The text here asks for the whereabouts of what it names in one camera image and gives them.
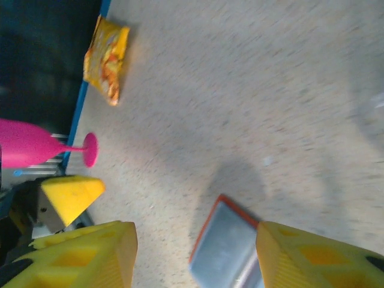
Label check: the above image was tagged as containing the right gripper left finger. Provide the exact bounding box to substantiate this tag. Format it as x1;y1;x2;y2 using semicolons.
0;221;139;288

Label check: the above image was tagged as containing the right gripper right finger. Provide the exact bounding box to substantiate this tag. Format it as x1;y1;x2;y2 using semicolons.
256;221;384;288

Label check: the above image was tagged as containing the orange card holder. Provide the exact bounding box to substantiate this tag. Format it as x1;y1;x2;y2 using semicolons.
188;194;265;288

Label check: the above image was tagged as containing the magenta round disc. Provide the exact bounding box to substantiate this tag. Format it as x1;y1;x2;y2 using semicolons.
0;118;99;169

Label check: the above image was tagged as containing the yellow snack bag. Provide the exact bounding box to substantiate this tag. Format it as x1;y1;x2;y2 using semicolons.
83;15;131;107

